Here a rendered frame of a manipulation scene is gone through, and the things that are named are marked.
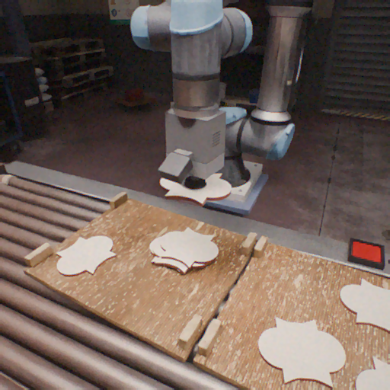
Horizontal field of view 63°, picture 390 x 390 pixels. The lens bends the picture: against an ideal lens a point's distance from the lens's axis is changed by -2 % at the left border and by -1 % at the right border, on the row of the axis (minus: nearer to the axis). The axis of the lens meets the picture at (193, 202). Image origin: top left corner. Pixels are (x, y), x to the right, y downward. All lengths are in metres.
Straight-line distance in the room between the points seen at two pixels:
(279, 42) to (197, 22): 0.46
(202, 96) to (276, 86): 0.46
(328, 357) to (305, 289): 0.15
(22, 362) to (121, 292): 0.20
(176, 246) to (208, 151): 0.27
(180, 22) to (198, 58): 0.05
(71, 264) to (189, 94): 0.44
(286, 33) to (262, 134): 0.26
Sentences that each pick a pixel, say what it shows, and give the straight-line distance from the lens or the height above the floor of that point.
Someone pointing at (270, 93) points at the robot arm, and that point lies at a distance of 0.95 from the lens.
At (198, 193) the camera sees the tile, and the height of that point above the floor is 1.13.
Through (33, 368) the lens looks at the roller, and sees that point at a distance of 0.64.
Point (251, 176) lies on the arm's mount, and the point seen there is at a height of 0.91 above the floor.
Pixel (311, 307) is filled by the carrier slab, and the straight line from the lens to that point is 0.67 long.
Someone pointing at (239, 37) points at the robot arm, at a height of 1.38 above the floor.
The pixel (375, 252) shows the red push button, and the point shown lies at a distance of 0.87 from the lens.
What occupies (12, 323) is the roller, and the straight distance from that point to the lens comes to 0.72.
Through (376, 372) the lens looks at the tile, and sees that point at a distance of 0.62.
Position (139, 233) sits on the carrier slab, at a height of 0.94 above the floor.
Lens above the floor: 1.43
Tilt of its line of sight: 32 degrees down
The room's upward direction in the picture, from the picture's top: straight up
